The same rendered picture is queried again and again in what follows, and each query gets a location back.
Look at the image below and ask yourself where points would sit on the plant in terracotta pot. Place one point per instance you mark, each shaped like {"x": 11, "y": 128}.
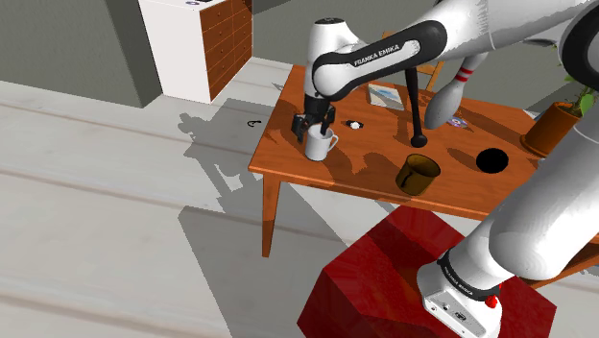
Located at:
{"x": 550, "y": 128}

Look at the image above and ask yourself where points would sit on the olive brown mug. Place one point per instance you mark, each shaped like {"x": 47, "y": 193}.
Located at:
{"x": 416, "y": 178}

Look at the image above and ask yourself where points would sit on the black round disc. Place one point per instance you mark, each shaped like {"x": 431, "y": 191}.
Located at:
{"x": 492, "y": 161}

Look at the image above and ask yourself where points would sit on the wooden chair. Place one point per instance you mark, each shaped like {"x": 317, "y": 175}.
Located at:
{"x": 429, "y": 70}

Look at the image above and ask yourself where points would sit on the red robot stand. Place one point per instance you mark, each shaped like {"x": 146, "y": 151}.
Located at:
{"x": 374, "y": 281}

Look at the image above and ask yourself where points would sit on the black baseball bat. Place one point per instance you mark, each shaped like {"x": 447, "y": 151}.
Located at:
{"x": 415, "y": 112}

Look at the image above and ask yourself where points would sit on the white red-striped bowling pin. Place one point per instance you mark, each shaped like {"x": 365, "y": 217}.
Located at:
{"x": 442, "y": 105}

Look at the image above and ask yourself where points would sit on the white chest with wooden drawers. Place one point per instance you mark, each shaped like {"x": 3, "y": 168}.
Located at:
{"x": 180, "y": 51}

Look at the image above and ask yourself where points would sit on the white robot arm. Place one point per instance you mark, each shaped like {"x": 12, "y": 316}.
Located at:
{"x": 538, "y": 229}

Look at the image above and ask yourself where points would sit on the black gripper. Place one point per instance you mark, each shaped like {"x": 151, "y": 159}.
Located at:
{"x": 317, "y": 110}

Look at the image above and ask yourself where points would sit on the small black and white object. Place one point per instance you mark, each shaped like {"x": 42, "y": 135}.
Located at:
{"x": 354, "y": 124}

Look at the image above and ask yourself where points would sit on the purple compact disc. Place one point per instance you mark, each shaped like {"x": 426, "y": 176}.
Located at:
{"x": 457, "y": 122}

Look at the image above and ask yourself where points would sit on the wooden table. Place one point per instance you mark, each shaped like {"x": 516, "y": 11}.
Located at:
{"x": 374, "y": 145}

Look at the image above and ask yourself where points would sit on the white mug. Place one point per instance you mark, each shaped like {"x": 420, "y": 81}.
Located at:
{"x": 317, "y": 147}

